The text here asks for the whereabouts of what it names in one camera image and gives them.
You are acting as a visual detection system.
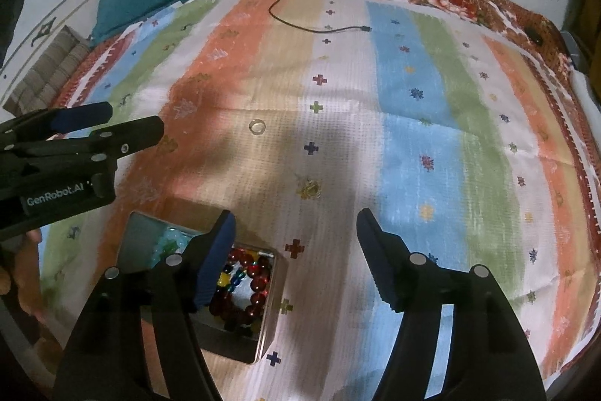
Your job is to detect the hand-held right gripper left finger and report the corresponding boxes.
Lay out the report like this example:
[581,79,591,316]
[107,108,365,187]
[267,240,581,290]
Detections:
[54,210,236,401]

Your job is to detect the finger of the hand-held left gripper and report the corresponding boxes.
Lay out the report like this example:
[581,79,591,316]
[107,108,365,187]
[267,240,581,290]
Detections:
[0,101,113,145]
[9,116,165,169]

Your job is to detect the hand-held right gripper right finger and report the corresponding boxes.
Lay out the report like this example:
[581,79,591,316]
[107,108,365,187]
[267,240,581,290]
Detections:
[356,208,548,401]

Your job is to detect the multicolour bead bracelet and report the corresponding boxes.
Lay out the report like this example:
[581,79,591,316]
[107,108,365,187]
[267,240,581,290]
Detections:
[216,247,259,294]

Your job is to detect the dark red bead bracelet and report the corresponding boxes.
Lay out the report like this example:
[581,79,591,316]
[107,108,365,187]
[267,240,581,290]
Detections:
[209,247,274,333]

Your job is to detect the light blue bead bracelet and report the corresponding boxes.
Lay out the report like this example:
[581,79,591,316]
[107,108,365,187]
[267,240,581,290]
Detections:
[153,228,198,263]

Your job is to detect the rectangular metal tin box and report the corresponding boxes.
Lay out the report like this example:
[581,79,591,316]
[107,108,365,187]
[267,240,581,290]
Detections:
[115,210,288,365]

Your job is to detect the person's left hand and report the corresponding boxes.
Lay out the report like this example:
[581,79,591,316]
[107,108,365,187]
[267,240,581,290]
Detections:
[0,228,43,303]

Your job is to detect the grey striped folded cloth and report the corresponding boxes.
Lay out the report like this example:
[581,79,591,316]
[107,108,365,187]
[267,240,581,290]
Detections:
[2,25,92,115]

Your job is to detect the dark flat object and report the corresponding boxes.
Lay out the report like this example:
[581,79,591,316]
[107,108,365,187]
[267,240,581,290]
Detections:
[0,0,33,68]

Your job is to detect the striped pastel blanket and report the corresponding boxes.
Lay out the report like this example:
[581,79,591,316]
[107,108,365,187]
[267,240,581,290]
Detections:
[40,0,599,401]

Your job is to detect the white bolster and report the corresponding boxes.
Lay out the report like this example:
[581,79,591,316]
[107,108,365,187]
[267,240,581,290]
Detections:
[570,70,601,110]

